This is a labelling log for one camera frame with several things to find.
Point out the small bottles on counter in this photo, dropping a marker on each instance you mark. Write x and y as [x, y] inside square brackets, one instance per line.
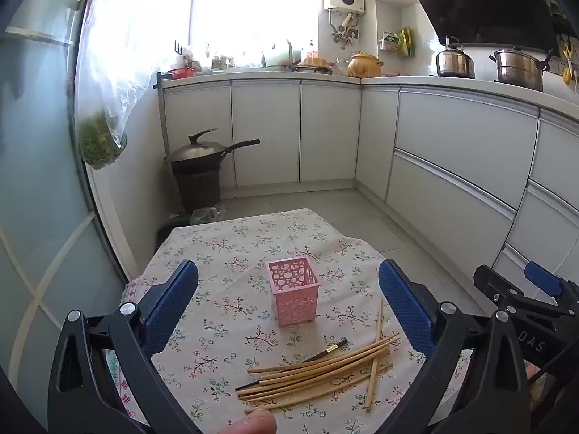
[224, 62]

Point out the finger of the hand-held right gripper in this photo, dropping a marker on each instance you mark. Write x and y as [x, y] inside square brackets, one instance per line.
[502, 289]
[543, 279]

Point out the frosted glass sliding door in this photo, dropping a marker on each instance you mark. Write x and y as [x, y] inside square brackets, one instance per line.
[36, 167]

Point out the brown trash bin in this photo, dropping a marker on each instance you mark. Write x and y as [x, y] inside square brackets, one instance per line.
[199, 190]

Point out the metal wok lid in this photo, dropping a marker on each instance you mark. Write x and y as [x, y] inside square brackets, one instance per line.
[199, 149]

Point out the pink patterned white cloth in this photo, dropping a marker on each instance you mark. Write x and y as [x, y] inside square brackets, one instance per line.
[121, 379]

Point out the red plastic basket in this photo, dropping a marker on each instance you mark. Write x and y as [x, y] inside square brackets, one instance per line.
[182, 72]

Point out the floral tablecloth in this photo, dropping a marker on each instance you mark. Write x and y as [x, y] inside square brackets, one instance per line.
[226, 280]

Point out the yellow hanging kitchen tools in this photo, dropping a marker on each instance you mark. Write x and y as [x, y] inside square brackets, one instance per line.
[567, 61]

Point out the wall rack with packets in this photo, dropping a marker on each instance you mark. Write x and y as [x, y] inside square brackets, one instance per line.
[397, 44]

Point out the pile of wooden chopsticks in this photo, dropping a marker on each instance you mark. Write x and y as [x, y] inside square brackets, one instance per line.
[316, 373]

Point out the pink perforated plastic basket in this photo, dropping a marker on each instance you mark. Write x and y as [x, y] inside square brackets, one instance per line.
[294, 298]

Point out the water heater pipes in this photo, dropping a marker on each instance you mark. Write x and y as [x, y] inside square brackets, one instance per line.
[343, 27]

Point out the dark green dustpan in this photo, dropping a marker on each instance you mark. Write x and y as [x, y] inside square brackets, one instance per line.
[169, 235]

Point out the yellow clay pot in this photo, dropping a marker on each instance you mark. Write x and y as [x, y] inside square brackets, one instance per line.
[364, 65]

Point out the steel kettle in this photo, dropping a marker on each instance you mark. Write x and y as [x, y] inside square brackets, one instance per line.
[454, 61]

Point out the person's left hand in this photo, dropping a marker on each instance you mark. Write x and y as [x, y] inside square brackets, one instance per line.
[253, 422]

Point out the steel cooking pot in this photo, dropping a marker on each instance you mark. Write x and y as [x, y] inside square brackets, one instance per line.
[518, 70]

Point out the hanging plastic bag of greens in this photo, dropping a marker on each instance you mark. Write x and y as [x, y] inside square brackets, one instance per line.
[104, 99]

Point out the clear plastic bag of vegetables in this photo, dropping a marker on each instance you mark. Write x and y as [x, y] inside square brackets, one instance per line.
[207, 214]

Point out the yellow woven basket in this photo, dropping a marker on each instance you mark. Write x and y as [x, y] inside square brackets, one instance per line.
[312, 61]

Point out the black chopstick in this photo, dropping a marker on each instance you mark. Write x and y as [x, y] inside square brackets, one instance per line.
[332, 348]
[260, 369]

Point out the white kitchen cabinets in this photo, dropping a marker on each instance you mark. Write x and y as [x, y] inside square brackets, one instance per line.
[452, 144]

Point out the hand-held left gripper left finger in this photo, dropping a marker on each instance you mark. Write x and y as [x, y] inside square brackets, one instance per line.
[174, 303]

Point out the white cutting board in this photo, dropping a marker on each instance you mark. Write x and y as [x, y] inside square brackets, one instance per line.
[273, 56]

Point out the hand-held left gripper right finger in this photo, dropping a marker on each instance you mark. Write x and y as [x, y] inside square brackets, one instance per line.
[407, 307]

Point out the black range hood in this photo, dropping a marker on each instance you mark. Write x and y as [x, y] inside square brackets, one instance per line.
[479, 0]

